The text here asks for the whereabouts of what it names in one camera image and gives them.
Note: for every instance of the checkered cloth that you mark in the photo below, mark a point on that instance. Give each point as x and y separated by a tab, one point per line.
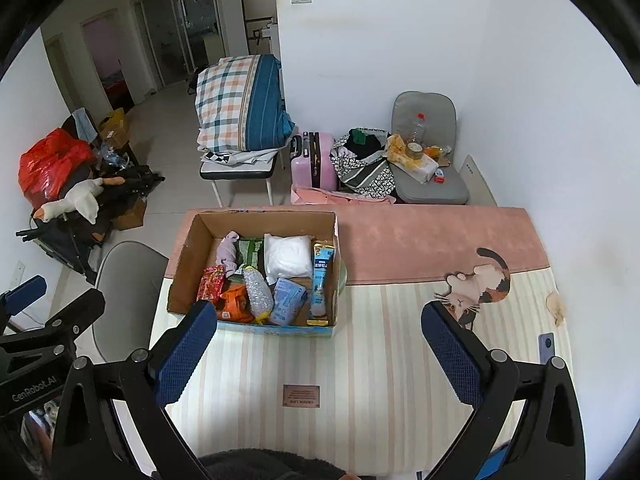
235	157

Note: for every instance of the small box with yellow bag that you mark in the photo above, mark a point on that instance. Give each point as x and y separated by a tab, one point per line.
114	127

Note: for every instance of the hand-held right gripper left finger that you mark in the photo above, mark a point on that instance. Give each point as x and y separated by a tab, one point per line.
187	350

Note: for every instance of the yellow food packet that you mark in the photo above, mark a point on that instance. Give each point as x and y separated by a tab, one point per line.
437	154

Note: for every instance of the pink cloth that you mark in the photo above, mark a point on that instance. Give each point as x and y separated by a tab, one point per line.
340	197

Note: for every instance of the white goose plush toy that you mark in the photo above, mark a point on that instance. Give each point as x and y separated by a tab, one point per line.
82	200

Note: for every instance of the plaid folded quilt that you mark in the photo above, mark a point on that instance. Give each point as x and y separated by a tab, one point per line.
240	105

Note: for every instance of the white wall outlet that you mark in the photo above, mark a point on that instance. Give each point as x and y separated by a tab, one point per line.
17	272

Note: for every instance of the white plastic bag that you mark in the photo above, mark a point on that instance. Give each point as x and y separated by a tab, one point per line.
287	257

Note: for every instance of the orange packet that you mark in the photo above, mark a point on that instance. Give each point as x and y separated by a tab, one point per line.
236	305

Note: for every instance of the grey smartphone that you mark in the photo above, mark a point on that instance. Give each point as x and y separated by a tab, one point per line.
547	347

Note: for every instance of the black padded bench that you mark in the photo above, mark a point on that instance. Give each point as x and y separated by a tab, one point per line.
240	172

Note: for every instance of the red plastic bag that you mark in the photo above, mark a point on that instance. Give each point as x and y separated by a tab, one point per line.
50	165

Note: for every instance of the clear plastic bottle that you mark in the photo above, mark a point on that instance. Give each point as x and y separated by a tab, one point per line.
418	127

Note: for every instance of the grey cushioned chair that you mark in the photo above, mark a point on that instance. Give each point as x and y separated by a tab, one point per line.
435	110

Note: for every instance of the dark green clothing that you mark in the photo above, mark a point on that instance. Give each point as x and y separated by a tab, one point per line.
365	141

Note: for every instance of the red snack packet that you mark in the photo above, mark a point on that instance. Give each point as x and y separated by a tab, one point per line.
212	287

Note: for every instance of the brown cardboard box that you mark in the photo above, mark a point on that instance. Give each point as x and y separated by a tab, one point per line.
131	215

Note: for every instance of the light blue cloth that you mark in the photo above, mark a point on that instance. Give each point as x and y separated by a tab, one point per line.
85	125

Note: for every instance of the pale tissue box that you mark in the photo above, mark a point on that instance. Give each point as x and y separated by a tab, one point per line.
415	170

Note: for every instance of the black folding cart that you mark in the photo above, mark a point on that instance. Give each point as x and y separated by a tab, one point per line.
65	240

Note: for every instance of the tape roll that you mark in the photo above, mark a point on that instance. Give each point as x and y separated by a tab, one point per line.
414	151

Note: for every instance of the clear bubble bag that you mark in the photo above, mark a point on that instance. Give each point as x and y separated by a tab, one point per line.
257	292

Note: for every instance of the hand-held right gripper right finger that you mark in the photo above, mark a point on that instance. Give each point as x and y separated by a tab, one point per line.
450	355

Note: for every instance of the blue white stick packet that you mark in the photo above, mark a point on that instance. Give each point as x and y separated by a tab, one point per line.
321	280

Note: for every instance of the green packet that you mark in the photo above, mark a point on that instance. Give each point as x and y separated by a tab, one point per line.
250	255

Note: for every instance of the yellow plastic bag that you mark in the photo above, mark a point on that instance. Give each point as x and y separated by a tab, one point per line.
396	146

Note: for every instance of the blue tissue packet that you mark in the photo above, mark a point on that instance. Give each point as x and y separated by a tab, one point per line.
286	300

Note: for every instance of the white leaning board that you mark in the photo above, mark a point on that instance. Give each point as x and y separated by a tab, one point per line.
477	182

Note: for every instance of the small red white box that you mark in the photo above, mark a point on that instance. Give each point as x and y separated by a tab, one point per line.
439	175

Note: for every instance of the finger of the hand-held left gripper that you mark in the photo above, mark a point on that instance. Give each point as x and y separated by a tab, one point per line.
27	294
65	322

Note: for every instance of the black white patterned bag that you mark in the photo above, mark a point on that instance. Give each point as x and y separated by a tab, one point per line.
367	180

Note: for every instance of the glass sliding door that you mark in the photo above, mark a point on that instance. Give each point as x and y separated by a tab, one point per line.
175	35

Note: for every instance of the pink suitcase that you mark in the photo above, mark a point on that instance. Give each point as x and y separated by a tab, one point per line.
315	165

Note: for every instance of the white round chair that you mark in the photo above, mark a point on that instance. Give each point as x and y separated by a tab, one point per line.
125	285

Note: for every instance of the purple cloth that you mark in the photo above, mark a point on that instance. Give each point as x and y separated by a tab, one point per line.
229	255

